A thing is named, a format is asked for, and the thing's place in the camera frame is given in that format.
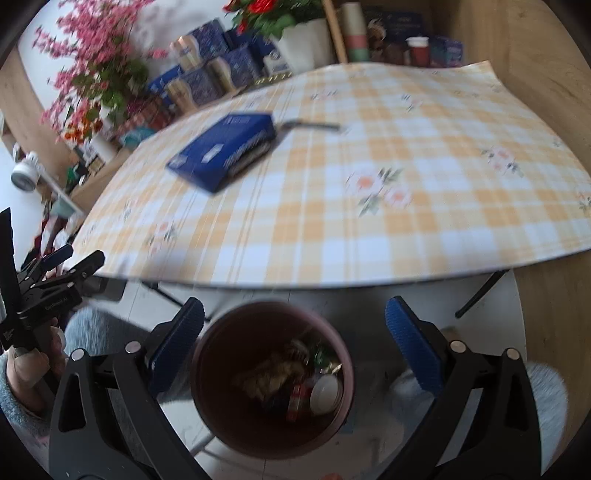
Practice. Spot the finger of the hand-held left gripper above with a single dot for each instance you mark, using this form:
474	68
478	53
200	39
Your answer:
55	256
83	267

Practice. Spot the black crate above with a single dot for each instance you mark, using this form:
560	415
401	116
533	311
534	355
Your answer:
108	290

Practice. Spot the grey fluffy stool cushion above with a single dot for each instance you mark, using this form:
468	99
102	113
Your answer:
97	332

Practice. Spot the dark thin stick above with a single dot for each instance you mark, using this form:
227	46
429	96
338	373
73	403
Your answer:
309	124

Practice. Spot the person's left forearm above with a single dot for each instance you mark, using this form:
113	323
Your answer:
18	420

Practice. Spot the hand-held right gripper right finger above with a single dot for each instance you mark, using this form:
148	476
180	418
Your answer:
413	341

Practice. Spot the brown waste bin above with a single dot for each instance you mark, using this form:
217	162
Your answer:
207	369

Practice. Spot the white desk fan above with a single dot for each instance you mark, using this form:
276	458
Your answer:
23	175

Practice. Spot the tall white vase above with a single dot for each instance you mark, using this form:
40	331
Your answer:
104	147

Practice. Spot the white and blue box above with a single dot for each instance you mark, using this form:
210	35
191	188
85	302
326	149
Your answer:
277	62

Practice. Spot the dark blue picture box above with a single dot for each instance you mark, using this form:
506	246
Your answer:
392	23

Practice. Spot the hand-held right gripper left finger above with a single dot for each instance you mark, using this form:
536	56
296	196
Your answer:
178	341

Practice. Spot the striped woven basket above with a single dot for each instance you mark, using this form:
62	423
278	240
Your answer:
147	115

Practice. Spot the person's left hand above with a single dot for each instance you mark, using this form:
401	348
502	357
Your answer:
30	378

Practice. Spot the red rose bouquet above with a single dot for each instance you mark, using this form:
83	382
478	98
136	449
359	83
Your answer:
258	7

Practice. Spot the brown paper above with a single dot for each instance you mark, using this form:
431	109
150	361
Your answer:
268	378

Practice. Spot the red checked blanket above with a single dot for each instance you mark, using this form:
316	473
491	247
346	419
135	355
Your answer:
46	230

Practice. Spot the stack of pastel cups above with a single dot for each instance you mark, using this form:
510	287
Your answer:
355	32

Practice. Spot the orange flower bunch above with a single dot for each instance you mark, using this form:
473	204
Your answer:
85	127

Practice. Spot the black folding table frame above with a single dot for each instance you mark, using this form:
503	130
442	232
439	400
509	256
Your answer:
480	295

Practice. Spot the red paper cup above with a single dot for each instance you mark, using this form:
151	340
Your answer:
419	54

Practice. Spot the small red box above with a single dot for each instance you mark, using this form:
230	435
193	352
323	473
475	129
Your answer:
298	400

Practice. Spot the small blue box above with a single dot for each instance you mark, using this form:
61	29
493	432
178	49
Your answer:
445	50

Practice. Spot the white ribbed flower pot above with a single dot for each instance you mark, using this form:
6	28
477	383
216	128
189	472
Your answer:
304	46

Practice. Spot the gold and blue gift box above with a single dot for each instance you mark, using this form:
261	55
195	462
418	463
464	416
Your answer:
207	37
240	64
198	87

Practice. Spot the plaid folding table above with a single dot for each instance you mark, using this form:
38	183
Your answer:
369	221

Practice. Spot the person's right leg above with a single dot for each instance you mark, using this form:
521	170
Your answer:
549	392

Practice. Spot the wooden sideboard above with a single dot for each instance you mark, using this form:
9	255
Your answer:
101	180

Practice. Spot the pink blossom bouquet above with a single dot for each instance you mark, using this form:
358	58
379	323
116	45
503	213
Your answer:
83	50

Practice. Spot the blue cardboard box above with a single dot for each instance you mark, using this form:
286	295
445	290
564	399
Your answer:
217	152

